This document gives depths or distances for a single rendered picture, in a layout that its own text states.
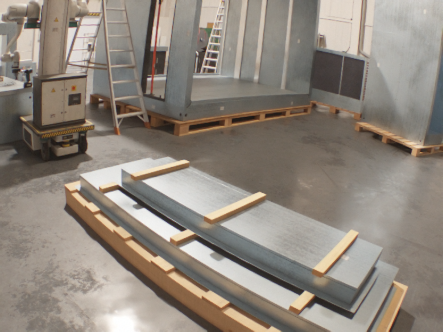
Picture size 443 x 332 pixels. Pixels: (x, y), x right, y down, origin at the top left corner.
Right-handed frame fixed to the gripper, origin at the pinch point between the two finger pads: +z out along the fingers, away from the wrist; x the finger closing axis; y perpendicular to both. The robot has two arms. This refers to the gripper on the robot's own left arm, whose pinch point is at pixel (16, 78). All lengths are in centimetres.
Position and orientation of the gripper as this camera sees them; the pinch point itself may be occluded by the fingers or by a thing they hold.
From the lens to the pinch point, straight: 471.5
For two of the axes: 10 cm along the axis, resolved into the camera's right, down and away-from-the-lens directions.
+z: -1.1, 9.4, 3.3
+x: 1.7, -3.1, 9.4
